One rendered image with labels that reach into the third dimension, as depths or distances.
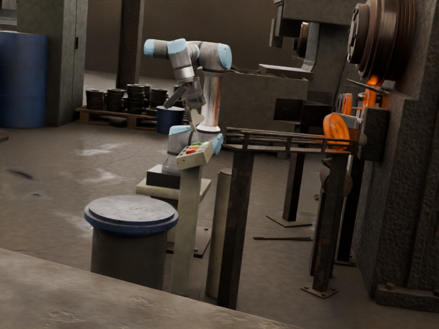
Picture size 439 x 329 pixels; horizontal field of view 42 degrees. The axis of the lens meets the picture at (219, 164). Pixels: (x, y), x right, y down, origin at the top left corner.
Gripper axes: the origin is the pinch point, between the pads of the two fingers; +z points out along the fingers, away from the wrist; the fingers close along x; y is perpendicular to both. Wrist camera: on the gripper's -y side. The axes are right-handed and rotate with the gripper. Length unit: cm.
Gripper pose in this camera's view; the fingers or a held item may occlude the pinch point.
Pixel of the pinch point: (193, 129)
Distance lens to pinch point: 226.2
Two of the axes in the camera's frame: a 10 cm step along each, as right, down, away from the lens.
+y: 9.7, -2.2, -1.5
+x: 1.0, -2.1, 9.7
